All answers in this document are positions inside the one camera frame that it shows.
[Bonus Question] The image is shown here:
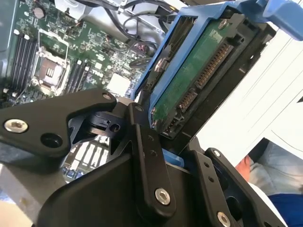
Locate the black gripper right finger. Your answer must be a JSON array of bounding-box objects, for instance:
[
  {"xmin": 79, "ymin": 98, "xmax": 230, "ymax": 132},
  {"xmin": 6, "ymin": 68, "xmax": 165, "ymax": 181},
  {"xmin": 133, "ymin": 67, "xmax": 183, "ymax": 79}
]
[{"xmin": 188, "ymin": 148, "xmax": 288, "ymax": 227}]

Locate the hard disk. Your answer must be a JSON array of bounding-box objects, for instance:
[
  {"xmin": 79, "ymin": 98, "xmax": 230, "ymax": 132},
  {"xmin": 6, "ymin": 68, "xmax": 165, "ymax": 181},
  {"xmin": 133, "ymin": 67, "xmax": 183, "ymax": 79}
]
[{"xmin": 129, "ymin": 0, "xmax": 303, "ymax": 169}]

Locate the person's bare hand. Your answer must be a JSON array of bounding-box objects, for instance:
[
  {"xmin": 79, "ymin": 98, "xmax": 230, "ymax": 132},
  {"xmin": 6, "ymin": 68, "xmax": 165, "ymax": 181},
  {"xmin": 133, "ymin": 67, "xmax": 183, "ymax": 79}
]
[{"xmin": 235, "ymin": 156, "xmax": 255, "ymax": 183}]

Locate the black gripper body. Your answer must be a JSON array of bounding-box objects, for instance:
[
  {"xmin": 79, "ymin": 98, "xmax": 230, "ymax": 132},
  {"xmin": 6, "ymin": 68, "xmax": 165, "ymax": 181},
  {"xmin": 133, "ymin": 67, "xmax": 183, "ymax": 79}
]
[{"xmin": 30, "ymin": 153, "xmax": 209, "ymax": 227}]

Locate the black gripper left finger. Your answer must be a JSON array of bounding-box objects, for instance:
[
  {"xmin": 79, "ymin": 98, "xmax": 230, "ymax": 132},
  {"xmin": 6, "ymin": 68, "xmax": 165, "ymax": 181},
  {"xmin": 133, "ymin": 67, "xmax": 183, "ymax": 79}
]
[{"xmin": 0, "ymin": 87, "xmax": 177, "ymax": 216}]

